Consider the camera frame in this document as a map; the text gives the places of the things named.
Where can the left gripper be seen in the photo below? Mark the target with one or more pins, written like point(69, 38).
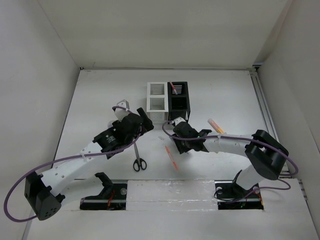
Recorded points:
point(146, 125)

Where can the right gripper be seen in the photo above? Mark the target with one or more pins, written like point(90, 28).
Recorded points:
point(181, 148)

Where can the red pen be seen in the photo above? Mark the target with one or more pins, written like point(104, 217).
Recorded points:
point(173, 88)

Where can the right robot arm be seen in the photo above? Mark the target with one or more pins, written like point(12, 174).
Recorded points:
point(265, 154)

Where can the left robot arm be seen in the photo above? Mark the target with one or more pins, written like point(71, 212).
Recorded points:
point(44, 191)

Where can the black slotted container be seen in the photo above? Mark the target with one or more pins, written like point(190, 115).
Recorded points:
point(178, 105)

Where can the orange pen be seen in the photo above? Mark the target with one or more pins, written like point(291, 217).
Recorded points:
point(171, 158)

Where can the pink orange highlighter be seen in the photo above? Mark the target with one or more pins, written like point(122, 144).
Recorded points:
point(215, 126)

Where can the white slotted container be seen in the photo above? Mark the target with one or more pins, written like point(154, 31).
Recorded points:
point(157, 106)

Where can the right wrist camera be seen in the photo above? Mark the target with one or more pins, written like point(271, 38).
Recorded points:
point(178, 120)

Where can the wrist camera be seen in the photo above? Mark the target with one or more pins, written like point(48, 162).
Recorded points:
point(123, 103)
point(178, 120)

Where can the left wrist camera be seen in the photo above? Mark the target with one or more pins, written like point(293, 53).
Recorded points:
point(123, 103)

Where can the black handled scissors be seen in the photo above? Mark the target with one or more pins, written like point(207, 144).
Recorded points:
point(139, 164)

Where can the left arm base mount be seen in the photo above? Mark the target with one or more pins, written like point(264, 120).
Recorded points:
point(112, 196)

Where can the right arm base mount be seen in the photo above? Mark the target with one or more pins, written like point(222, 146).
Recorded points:
point(230, 196)

